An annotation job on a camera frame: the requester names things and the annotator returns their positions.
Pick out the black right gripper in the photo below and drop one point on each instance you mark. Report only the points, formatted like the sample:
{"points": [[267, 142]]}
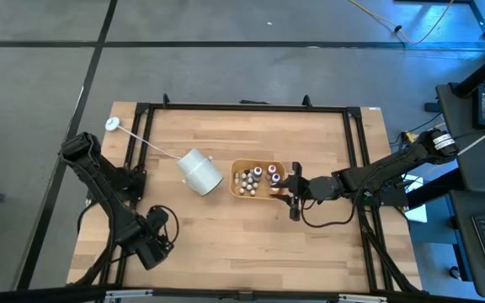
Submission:
{"points": [[314, 189]]}

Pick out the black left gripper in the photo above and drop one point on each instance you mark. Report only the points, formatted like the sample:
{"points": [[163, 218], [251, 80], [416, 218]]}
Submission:
{"points": [[139, 237]]}

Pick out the large yellow food coloring bottle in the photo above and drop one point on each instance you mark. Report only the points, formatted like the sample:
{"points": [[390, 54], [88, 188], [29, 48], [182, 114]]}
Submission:
{"points": [[274, 190]]}

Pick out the large blue food coloring bottle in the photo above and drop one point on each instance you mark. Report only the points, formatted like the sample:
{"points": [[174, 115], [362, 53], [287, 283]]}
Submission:
{"points": [[275, 177]]}

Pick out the large pink food coloring bottle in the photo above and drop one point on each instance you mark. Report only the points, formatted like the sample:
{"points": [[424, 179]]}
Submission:
{"points": [[272, 169]]}

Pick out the large purple food coloring bottle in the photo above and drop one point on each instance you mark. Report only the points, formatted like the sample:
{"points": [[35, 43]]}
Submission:
{"points": [[258, 171]]}

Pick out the small teal label coloring bottle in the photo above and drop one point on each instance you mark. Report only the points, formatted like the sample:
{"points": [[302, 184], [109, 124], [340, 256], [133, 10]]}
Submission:
{"points": [[236, 181]]}

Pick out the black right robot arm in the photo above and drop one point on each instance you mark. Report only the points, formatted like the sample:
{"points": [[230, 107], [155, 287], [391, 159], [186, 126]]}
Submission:
{"points": [[385, 164]]}

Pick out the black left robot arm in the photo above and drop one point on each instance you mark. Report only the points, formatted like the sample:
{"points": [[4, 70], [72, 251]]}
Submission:
{"points": [[103, 189]]}

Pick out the yellow plastic bin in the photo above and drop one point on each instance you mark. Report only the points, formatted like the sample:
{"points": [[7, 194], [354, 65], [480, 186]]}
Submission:
{"points": [[263, 195]]}

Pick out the white cup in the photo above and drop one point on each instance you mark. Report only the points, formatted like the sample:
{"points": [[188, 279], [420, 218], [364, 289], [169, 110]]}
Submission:
{"points": [[200, 172]]}

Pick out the black crossbeam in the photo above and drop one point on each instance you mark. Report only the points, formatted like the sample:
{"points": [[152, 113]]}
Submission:
{"points": [[57, 293]]}

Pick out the yellow power splitter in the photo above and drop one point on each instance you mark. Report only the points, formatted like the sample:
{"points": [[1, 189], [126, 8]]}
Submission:
{"points": [[407, 136]]}

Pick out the black desk leg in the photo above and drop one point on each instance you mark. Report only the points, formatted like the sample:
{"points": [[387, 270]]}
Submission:
{"points": [[482, 73], [436, 189]]}

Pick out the dark grey desk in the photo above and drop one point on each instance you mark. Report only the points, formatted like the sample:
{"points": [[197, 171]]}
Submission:
{"points": [[463, 252], [478, 168]]}

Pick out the black caster wheel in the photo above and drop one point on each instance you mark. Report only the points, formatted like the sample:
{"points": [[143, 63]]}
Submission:
{"points": [[455, 272]]}

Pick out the silver bracket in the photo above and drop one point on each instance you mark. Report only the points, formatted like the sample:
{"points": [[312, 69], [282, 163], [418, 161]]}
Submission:
{"points": [[362, 299], [129, 294]]}

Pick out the black aluminium table frame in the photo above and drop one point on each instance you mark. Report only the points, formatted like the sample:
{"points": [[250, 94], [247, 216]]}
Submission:
{"points": [[246, 107]]}

